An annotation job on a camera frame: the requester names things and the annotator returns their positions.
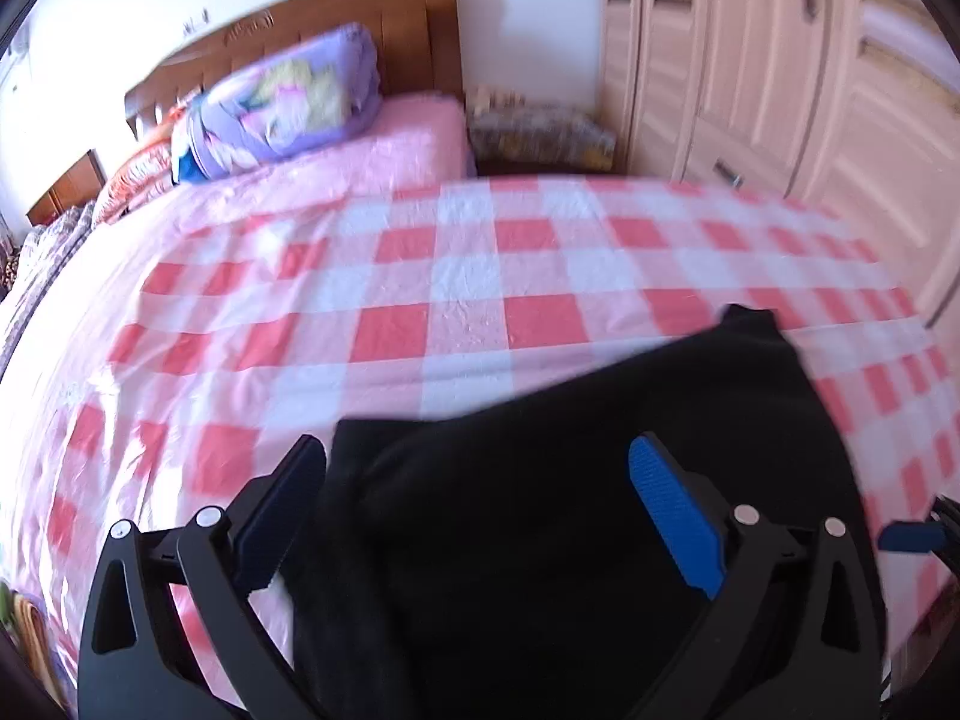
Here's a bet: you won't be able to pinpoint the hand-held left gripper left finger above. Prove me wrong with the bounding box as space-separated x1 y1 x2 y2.
79 433 327 720

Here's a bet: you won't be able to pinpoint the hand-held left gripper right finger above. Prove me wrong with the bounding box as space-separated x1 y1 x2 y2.
627 431 890 720

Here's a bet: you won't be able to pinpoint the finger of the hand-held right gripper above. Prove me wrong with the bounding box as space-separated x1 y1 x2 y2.
879 496 960 563

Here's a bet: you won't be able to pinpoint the black pants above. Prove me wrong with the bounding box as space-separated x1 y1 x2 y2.
289 304 890 720

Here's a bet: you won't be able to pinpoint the pink checked bed sheet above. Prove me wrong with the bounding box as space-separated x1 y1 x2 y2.
0 176 960 720

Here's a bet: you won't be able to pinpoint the floral quilt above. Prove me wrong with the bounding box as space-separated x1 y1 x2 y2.
0 202 98 383

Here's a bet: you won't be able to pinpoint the orange patterned pillow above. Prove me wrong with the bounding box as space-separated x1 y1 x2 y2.
94 101 203 226

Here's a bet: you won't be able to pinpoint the small wooden headboard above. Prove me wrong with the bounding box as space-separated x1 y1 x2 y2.
26 148 106 227

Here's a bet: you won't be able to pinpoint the purple cartoon pillow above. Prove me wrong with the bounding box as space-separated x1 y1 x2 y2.
171 24 385 185

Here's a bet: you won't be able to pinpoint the cluttered nightstand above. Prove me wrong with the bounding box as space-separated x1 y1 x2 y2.
466 86 617 175

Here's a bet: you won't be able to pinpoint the beige wardrobe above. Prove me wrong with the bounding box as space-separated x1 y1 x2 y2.
600 0 960 331

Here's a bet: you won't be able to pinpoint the large wooden headboard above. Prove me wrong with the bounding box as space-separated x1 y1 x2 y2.
124 0 462 140

